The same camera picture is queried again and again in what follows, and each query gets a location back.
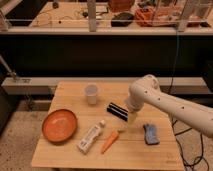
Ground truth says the black whiteboard eraser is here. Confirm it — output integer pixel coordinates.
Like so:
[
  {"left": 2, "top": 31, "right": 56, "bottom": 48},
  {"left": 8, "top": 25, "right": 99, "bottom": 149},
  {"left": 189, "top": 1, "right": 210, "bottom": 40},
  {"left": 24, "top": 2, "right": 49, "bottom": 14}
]
[{"left": 107, "top": 103, "right": 128, "bottom": 121}]

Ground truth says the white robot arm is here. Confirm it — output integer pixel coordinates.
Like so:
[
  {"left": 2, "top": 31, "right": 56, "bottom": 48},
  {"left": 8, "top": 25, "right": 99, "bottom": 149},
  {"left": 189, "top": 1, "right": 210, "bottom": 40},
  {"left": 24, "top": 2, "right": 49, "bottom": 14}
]
[{"left": 125, "top": 75, "right": 213, "bottom": 138}]

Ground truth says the white ceramic cup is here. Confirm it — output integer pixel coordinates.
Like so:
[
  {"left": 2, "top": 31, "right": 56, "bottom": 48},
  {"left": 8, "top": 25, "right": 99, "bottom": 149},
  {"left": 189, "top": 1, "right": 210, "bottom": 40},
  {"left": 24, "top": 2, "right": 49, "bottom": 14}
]
[{"left": 84, "top": 84, "right": 98, "bottom": 105}]

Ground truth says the orange toy carrot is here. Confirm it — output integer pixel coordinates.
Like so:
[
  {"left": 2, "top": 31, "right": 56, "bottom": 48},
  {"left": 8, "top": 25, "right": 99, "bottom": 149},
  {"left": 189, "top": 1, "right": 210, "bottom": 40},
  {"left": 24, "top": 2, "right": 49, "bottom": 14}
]
[{"left": 101, "top": 130, "right": 123, "bottom": 154}]

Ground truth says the blue sponge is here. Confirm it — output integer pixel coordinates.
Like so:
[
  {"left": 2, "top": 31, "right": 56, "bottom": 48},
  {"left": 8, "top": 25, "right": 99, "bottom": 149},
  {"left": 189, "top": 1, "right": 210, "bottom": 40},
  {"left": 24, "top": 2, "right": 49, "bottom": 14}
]
[{"left": 143, "top": 124, "right": 160, "bottom": 145}]

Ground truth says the white tube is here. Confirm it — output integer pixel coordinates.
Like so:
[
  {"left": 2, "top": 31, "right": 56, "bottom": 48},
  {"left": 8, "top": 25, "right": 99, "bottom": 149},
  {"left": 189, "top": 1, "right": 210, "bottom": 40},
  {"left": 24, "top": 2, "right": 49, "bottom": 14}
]
[{"left": 77, "top": 120, "right": 106, "bottom": 154}]

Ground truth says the orange bowl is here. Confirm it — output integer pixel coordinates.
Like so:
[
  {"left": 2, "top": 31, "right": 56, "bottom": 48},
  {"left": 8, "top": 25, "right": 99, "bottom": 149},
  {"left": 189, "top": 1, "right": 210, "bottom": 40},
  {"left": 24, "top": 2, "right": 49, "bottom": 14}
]
[{"left": 42, "top": 109, "right": 77, "bottom": 143}]

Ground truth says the black bag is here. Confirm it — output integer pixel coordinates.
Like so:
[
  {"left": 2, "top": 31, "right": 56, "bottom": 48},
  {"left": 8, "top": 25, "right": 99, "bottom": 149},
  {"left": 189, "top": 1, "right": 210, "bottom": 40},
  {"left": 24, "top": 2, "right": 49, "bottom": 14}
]
[{"left": 111, "top": 12, "right": 134, "bottom": 27}]

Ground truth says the black power cable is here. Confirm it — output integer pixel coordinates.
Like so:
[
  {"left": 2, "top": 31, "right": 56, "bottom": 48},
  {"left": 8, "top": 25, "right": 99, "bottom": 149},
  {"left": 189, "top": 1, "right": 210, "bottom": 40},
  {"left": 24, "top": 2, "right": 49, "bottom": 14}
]
[{"left": 171, "top": 118, "right": 210, "bottom": 171}]

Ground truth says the grey metal post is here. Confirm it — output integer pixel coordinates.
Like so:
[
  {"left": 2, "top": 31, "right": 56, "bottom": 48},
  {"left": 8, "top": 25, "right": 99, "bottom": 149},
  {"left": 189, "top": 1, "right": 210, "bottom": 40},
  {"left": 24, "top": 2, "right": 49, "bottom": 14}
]
[{"left": 87, "top": 0, "right": 96, "bottom": 32}]

